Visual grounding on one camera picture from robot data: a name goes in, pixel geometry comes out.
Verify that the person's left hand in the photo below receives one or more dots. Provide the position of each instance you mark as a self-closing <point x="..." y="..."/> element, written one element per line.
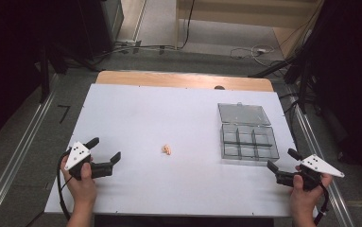
<point x="82" y="190"/>

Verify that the small peach-coloured object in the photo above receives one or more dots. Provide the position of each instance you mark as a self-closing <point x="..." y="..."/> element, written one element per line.
<point x="166" y="149"/>

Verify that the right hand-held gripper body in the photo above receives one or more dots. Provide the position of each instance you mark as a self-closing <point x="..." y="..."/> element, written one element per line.
<point x="318" y="165"/>

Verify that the black curtain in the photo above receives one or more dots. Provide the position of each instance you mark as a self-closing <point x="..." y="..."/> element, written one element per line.
<point x="11" y="47"/>
<point x="352" y="63"/>

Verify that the clear plastic compartment box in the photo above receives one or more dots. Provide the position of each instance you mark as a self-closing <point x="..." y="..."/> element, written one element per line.
<point x="248" y="138"/>

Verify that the wooden table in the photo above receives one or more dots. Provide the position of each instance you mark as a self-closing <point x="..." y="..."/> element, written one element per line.
<point x="169" y="79"/>

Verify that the white board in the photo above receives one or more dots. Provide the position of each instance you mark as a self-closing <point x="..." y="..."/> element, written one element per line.
<point x="156" y="126"/>

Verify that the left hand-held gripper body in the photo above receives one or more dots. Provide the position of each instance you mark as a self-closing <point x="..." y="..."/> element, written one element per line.
<point x="78" y="154"/>

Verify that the person's right hand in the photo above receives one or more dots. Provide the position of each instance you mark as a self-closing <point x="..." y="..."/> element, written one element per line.
<point x="304" y="198"/>

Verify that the metal floor rail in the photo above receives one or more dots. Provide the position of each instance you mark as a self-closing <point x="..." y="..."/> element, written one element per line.
<point x="14" y="164"/>
<point x="323" y="164"/>

